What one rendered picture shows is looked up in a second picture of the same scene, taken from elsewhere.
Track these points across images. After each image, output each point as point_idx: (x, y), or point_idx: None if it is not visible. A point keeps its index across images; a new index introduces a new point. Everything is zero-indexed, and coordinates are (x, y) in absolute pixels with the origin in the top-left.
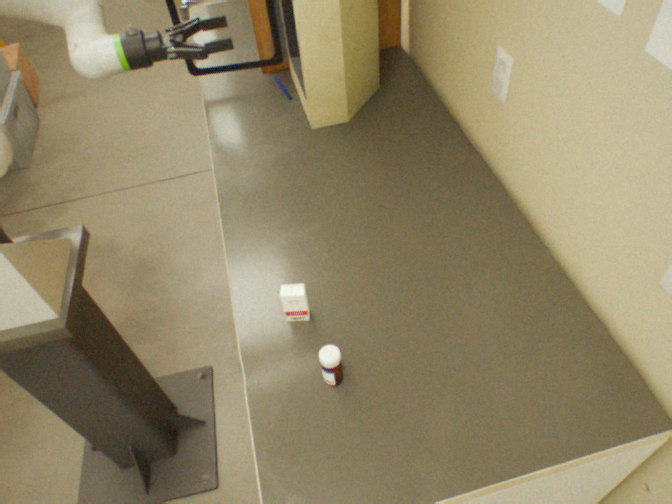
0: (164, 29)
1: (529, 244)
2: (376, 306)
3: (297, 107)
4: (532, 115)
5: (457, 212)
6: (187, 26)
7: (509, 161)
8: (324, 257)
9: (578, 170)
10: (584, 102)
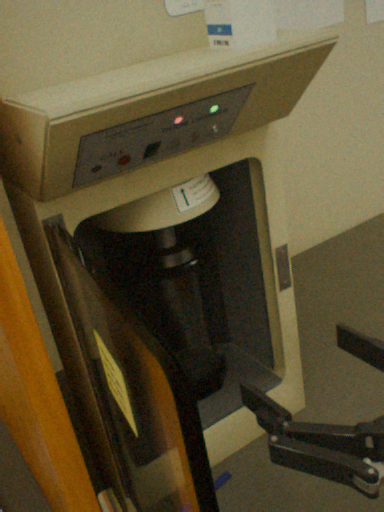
0: (377, 477)
1: (379, 221)
2: None
3: (249, 455)
4: (299, 164)
5: (373, 255)
6: (329, 429)
7: (290, 234)
8: None
9: (356, 144)
10: (340, 97)
